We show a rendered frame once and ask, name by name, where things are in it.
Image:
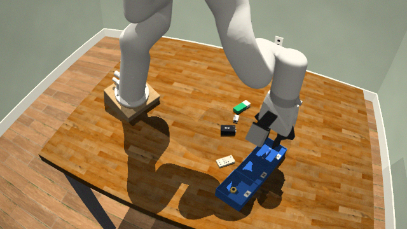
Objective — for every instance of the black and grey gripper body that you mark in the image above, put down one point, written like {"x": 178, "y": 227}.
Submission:
{"x": 286, "y": 116}

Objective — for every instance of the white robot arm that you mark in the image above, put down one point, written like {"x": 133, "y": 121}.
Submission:
{"x": 255, "y": 69}

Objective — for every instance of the white domino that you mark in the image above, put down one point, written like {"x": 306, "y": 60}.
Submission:
{"x": 225, "y": 161}

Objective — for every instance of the blue three-compartment bin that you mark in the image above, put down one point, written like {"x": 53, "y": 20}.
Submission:
{"x": 250, "y": 175}

